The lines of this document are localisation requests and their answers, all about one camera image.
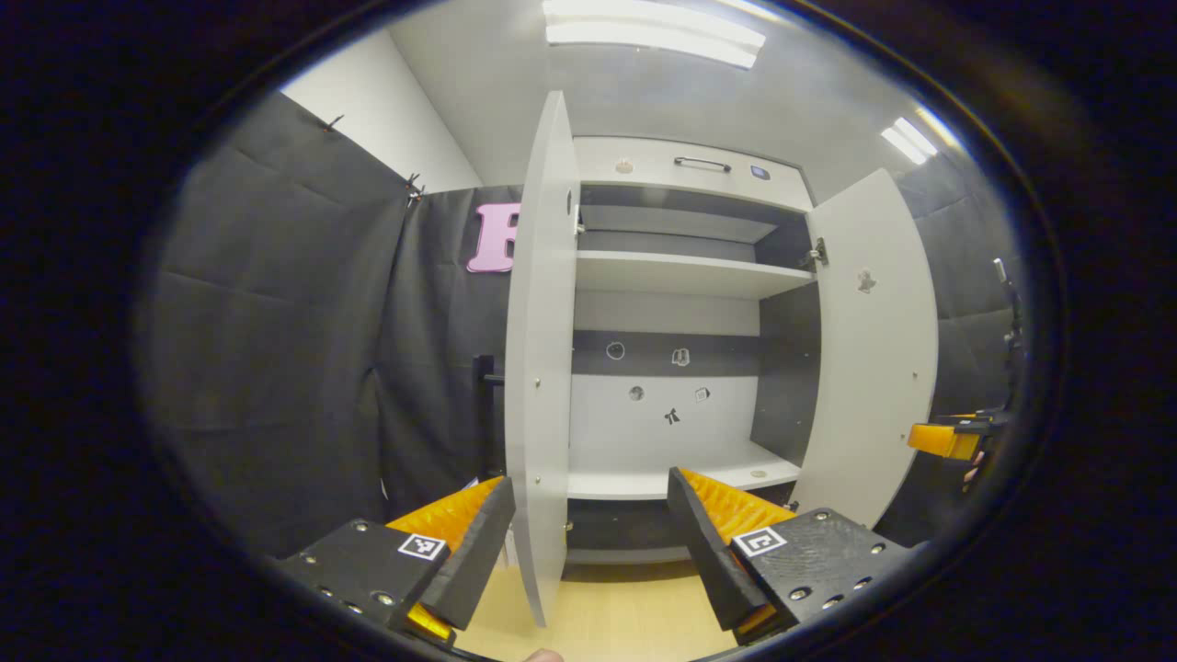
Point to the small ceiling light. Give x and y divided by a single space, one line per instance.
908 140

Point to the black backdrop cloth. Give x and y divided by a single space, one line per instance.
276 349

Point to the white cabinet drawer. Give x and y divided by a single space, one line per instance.
644 165

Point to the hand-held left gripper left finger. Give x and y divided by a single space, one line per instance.
474 561

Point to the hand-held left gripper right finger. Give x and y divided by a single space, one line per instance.
708 552

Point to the white cabinet shelf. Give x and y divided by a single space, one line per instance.
625 478
671 222
680 274

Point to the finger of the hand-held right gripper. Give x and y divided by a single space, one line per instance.
938 439

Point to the white shoe cabinet door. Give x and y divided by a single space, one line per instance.
542 368
874 386

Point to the long ceiling light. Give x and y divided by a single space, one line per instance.
653 32

